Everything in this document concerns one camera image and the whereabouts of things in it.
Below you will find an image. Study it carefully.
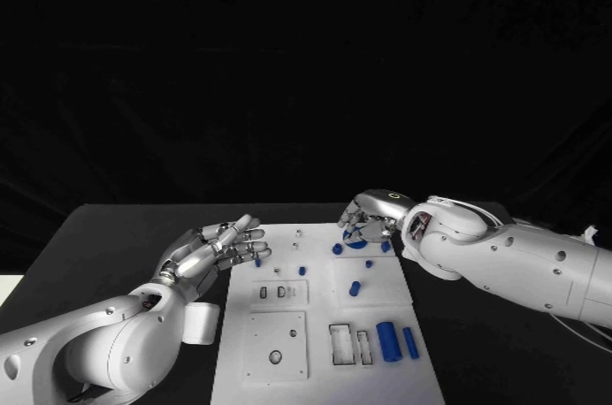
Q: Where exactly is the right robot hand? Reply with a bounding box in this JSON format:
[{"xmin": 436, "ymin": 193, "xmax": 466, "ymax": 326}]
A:
[{"xmin": 335, "ymin": 188, "xmax": 426, "ymax": 245}]

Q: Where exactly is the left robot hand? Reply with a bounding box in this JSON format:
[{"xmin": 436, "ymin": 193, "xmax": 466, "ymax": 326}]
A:
[{"xmin": 157, "ymin": 213, "xmax": 274, "ymax": 304}]

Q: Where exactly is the blue gear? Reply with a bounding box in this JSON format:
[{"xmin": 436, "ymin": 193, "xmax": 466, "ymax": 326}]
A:
[{"xmin": 342, "ymin": 228, "xmax": 370, "ymax": 250}]

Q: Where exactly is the white task board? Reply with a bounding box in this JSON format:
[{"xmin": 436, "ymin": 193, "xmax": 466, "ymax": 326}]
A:
[{"xmin": 209, "ymin": 222, "xmax": 449, "ymax": 405}]

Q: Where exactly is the thick blue long cylinder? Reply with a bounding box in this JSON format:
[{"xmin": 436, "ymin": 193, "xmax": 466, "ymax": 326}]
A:
[{"xmin": 375, "ymin": 321, "xmax": 404, "ymax": 363}]

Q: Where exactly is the thin blue long cylinder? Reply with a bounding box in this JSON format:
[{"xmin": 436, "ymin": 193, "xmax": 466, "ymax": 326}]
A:
[{"xmin": 401, "ymin": 326, "xmax": 421, "ymax": 361}]

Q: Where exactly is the white cable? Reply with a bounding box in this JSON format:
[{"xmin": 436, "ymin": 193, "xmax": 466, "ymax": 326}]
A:
[
  {"xmin": 427, "ymin": 195, "xmax": 517, "ymax": 229},
  {"xmin": 583, "ymin": 321, "xmax": 612, "ymax": 339},
  {"xmin": 549, "ymin": 312, "xmax": 612, "ymax": 351}
]

